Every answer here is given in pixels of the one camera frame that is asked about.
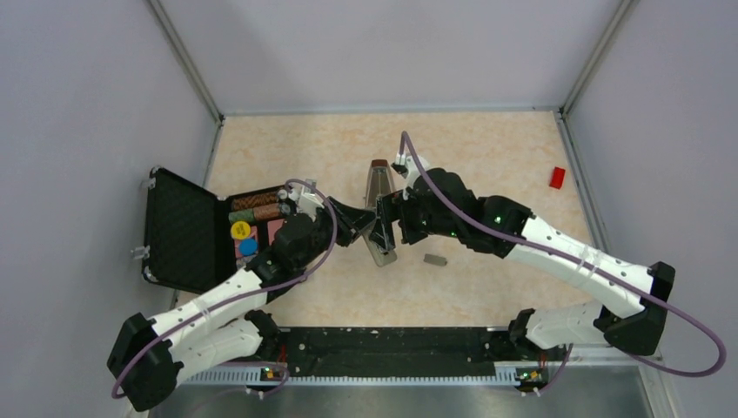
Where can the brown wooden metronome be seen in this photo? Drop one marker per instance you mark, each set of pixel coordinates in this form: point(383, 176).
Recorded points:
point(379, 182)

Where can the grey battery compartment cover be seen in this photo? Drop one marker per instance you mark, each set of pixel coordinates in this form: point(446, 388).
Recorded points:
point(435, 260)

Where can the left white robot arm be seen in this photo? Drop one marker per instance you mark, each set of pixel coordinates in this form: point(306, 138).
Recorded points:
point(152, 356)

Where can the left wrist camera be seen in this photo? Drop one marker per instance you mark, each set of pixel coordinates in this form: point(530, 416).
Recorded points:
point(303, 194)

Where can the yellow round chip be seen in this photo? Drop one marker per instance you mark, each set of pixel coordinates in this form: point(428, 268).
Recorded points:
point(240, 230)

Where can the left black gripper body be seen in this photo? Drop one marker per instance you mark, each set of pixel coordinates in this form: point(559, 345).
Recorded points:
point(343, 235)

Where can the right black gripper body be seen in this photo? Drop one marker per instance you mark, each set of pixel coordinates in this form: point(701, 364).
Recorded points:
point(399, 207)

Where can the blue round chip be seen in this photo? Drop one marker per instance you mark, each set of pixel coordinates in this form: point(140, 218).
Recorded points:
point(248, 247)

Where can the white remote control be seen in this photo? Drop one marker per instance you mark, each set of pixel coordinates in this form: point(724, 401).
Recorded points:
point(380, 258)

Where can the black poker chip case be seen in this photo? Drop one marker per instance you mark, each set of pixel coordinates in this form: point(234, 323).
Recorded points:
point(187, 242)

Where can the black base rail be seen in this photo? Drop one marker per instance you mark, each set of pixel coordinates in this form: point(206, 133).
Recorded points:
point(397, 357)

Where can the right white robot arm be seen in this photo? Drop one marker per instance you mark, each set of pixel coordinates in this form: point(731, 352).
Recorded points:
point(615, 316)

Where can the red small block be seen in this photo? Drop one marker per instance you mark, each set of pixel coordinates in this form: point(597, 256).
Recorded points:
point(557, 178)

